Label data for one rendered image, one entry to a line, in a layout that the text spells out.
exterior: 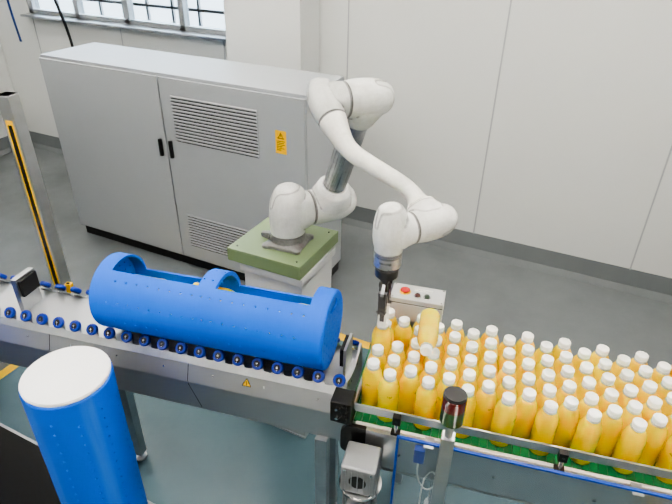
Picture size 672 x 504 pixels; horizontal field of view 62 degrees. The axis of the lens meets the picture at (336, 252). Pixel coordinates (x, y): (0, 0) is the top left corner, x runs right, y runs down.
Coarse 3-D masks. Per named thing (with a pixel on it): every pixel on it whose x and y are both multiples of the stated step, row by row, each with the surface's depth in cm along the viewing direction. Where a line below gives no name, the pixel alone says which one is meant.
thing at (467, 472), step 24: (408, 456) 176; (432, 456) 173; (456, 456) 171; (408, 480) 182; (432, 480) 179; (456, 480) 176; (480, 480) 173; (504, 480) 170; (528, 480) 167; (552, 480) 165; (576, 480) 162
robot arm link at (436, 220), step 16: (336, 112) 187; (320, 128) 192; (336, 128) 185; (336, 144) 185; (352, 144) 183; (352, 160) 184; (368, 160) 182; (384, 176) 182; (400, 176) 181; (400, 192) 183; (416, 192) 179; (416, 208) 174; (432, 208) 173; (448, 208) 176; (432, 224) 171; (448, 224) 174
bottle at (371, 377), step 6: (366, 366) 184; (366, 372) 182; (372, 372) 181; (378, 372) 181; (366, 378) 182; (372, 378) 181; (378, 378) 181; (366, 384) 183; (372, 384) 182; (378, 384) 182; (366, 390) 184; (372, 390) 183; (366, 396) 185; (372, 396) 185; (366, 402) 187; (372, 402) 186
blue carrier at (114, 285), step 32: (128, 256) 209; (96, 288) 199; (128, 288) 197; (160, 288) 195; (192, 288) 193; (256, 288) 212; (320, 288) 192; (96, 320) 205; (128, 320) 199; (160, 320) 195; (192, 320) 191; (224, 320) 188; (256, 320) 186; (288, 320) 183; (320, 320) 182; (256, 352) 191; (288, 352) 186; (320, 352) 182
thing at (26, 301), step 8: (24, 272) 224; (32, 272) 225; (16, 280) 220; (24, 280) 221; (32, 280) 226; (16, 288) 221; (24, 288) 222; (32, 288) 226; (16, 296) 223; (24, 296) 223; (32, 296) 229; (40, 296) 234; (24, 304) 226; (32, 304) 230
